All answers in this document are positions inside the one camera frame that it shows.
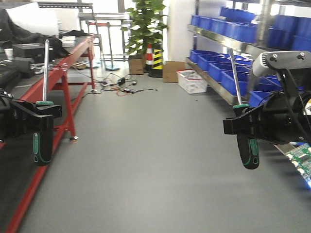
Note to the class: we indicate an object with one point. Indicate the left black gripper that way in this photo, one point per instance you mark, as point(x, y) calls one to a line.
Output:
point(22, 117)

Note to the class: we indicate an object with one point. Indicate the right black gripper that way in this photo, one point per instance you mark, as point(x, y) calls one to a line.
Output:
point(279, 118)

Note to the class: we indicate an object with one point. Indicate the green black screwdriver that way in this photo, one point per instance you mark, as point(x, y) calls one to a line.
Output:
point(41, 140)
point(248, 147)

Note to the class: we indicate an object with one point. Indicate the green circuit board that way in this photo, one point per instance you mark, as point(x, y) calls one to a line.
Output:
point(300, 157)

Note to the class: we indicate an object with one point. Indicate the white paper cup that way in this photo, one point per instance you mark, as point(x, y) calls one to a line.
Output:
point(9, 53)

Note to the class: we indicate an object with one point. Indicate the white plastic basket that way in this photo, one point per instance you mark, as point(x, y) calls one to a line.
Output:
point(191, 82)

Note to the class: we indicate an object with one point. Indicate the steel shelf rack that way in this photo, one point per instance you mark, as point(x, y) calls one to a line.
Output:
point(252, 49)

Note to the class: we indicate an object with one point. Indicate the brown cardboard box on floor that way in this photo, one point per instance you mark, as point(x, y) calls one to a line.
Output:
point(170, 71)

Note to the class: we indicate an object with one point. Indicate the yellow black traffic cone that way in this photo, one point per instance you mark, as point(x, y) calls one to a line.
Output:
point(157, 66)

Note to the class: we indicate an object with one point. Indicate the red white traffic cone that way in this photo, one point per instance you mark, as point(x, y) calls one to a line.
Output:
point(149, 58)

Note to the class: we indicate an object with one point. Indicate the green potted plant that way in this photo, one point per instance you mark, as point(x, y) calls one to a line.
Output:
point(145, 26)

